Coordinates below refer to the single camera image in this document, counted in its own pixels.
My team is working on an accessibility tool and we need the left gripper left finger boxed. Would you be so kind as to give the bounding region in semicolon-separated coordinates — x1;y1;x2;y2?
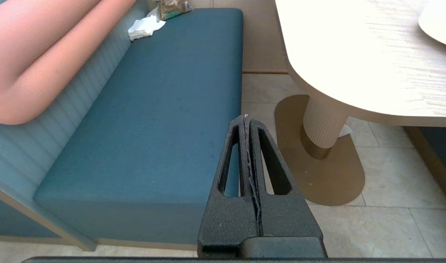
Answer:
197;115;260;257

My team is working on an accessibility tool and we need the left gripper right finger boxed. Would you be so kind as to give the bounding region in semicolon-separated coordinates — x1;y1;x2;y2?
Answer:
249;119;324;238

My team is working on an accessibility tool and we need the pink bolster cushion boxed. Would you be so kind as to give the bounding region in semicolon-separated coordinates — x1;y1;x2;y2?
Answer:
0;0;137;125

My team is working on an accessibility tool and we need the white crumpled tissue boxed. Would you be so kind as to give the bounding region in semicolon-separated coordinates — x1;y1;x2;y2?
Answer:
128;7;167;41

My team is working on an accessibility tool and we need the clear water dispenser white base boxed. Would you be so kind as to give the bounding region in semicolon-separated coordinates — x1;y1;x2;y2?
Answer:
419;0;446;57

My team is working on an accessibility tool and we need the crumpled snack bag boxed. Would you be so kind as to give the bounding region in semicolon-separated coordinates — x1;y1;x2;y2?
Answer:
158;0;193;20

